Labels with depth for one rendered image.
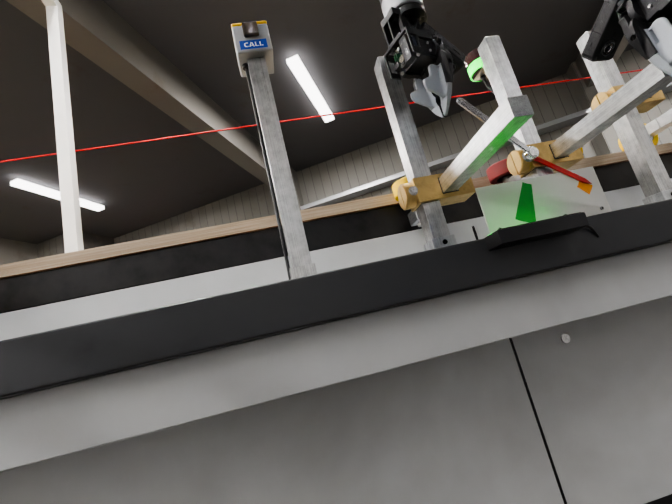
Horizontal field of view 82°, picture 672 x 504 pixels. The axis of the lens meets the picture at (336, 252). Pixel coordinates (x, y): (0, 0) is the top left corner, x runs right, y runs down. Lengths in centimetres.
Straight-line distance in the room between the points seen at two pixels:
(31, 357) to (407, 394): 68
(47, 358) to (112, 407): 12
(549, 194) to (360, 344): 47
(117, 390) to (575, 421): 93
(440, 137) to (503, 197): 528
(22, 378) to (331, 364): 45
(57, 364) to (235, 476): 40
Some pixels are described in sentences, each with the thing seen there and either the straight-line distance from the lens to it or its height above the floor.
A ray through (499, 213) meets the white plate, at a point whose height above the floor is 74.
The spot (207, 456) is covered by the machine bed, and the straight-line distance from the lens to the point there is 90.
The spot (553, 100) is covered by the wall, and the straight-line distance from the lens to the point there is 638.
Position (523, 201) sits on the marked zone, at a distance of 82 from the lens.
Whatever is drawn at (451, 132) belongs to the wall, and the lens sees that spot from 609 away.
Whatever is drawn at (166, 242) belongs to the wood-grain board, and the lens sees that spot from 93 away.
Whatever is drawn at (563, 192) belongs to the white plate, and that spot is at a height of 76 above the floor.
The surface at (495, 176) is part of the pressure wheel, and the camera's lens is 102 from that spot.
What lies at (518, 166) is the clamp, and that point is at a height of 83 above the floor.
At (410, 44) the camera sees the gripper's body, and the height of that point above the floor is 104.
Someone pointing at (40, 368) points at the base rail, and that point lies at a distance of 72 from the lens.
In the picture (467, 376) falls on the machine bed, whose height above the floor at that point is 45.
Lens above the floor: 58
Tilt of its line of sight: 13 degrees up
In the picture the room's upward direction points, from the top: 14 degrees counter-clockwise
